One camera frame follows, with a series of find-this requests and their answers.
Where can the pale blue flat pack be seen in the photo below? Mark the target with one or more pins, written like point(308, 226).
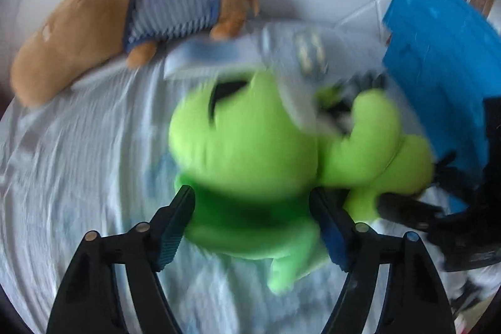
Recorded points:
point(242, 52)

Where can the green frog plush toy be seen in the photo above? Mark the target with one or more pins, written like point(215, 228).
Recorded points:
point(250, 169)

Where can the brown capybara plush striped shirt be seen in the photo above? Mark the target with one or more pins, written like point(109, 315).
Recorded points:
point(78, 40)

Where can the blue plastic crate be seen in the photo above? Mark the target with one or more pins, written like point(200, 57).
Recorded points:
point(438, 83)

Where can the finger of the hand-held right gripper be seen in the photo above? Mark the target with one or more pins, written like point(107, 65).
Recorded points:
point(446, 169)
point(407, 210)

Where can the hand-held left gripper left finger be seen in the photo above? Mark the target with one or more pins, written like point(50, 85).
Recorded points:
point(172, 236)

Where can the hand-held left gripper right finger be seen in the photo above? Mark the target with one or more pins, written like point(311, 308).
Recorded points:
point(332, 236)

